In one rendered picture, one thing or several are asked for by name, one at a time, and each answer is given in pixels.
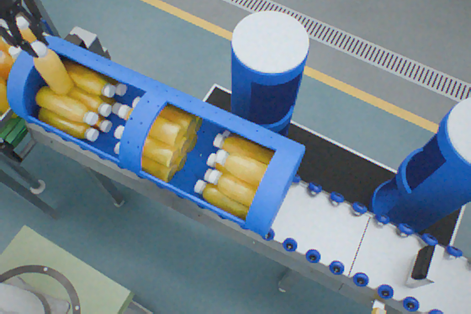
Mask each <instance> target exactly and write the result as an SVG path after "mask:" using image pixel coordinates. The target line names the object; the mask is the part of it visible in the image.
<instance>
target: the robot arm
mask: <svg viewBox="0 0 471 314"><path fill-rule="evenodd" d="M24 4H25V5H26V6H27V8H28V10H29V12H30V14H31V15H30V14H29V12H28V11H27V9H25V8H24V6H23V5H22V0H0V19H2V20H4V21H5V22H6V24H7V26H8V30H9V31H10V33H11V34H9V32H7V30H6V29H5V28H4V27H3V25H2V23H1V22H0V35H1V36H2V38H3V39H4V40H5V41H6V42H7V43H8V44H9V45H11V46H12V47H13V48H18V47H19V48H21V49H22V50H23V51H25V52H27V53H29V55H30V56H32V57H34V58H36V59H38V58H39V56H38V54H37V53H36V52H35V51H34V48H33V47H32V46H31V44H30V43H29V41H28V40H25V39H24V37H23V36H22V34H21V32H20V30H19V27H18V24H17V22H18V20H17V19H16V18H15V17H16V15H18V14H19V15H21V16H22V17H23V18H24V19H25V20H27V21H28V22H29V24H31V25H29V30H30V31H32V33H33V34H34V37H35V38H36V39H37V40H38V41H39V42H43V43H44V44H45V45H46V46H48V45H49V42H47V40H46V39H45V37H44V36H43V35H42V34H43V33H44V31H43V29H42V28H41V27H42V24H40V20H43V17H42V15H41V14H40V10H39V9H38V8H37V6H36V4H35V3H34V0H24ZM70 309H71V304H70V302H69V301H66V300H57V299H56V298H54V297H52V296H50V295H47V294H46V293H44V292H42V291H40V290H38V289H35V288H34V287H32V286H30V285H28V284H25V283H24V281H23V279H22V278H19V277H17V276H14V277H12V278H10V279H9V280H8V282H7V284H0V314H67V312H68V311H70Z"/></svg>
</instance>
